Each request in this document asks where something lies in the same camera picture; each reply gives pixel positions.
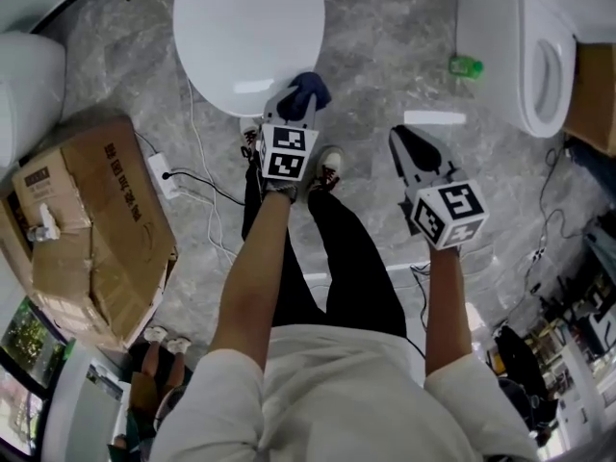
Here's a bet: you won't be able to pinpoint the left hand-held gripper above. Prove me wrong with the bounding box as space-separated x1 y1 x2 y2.
256 89 321 186

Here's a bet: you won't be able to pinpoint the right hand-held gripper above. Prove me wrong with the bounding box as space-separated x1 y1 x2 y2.
388 125 492 250

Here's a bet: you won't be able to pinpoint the dark blue cloth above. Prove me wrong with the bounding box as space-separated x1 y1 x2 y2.
287 71 333 114

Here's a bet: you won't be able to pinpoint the white toilet lid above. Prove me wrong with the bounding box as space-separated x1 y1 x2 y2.
171 0 326 119

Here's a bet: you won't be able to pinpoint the person's left forearm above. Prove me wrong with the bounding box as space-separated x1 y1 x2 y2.
208 186 300 371

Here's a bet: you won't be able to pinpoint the person's right forearm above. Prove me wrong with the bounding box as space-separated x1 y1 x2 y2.
423 244 476 390

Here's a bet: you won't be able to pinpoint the white toilet with open seat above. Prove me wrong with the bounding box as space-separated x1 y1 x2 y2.
455 0 616 139

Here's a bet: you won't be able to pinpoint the white round toilet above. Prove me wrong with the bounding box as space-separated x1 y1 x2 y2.
0 31 67 170

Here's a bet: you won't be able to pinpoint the person's left shoe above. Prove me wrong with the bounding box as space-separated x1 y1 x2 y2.
239 117 264 159

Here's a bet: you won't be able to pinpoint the person's shoe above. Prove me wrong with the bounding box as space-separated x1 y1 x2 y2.
306 144 346 195
239 117 264 159

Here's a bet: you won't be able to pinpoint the person's right shoe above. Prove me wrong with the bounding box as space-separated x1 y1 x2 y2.
306 144 346 195

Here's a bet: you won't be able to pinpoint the green plastic bottle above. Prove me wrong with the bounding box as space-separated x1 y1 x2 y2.
448 53 484 79

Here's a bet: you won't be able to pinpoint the person's black trousers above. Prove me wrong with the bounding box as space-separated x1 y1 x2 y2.
240 159 408 342

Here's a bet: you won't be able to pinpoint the white power strip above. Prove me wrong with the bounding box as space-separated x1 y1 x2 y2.
146 151 181 200

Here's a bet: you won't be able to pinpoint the small brown cardboard box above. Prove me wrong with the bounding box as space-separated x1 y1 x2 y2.
561 40 616 158

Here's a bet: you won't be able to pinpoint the large brown cardboard box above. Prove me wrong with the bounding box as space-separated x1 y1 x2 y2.
0 115 180 351

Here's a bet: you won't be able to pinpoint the white plastic fitting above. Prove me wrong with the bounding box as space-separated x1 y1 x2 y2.
27 202 63 244

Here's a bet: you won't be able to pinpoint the white cabinet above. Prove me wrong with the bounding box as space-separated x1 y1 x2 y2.
41 338 125 462

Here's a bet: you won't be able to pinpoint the white cable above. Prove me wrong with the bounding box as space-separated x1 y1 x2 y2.
185 77 238 265

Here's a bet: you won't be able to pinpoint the long black cable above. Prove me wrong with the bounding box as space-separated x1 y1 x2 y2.
504 145 581 326

